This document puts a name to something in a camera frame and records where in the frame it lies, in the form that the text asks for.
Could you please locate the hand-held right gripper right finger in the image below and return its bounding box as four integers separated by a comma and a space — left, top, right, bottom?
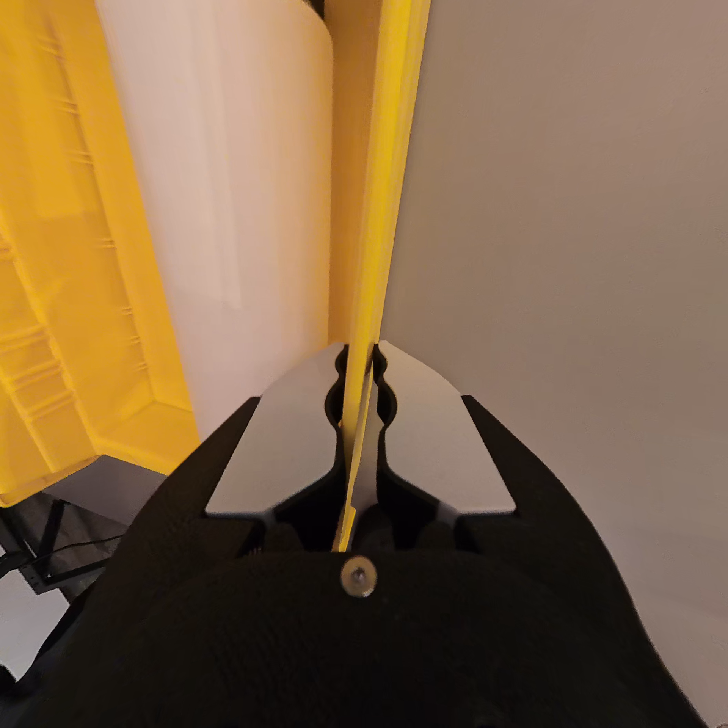
372, 340, 518, 527

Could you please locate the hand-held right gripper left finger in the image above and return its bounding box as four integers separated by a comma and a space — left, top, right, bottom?
204, 341, 348, 527

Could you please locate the white plastic bottle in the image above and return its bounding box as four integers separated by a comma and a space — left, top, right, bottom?
94, 0, 333, 441

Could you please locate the yellow plastic bin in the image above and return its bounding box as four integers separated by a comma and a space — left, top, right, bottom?
0, 0, 432, 554

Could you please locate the black cable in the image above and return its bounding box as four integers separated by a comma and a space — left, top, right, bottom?
31, 533, 125, 570

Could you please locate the black desk leg frame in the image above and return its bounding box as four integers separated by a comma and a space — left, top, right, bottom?
0, 495, 123, 598

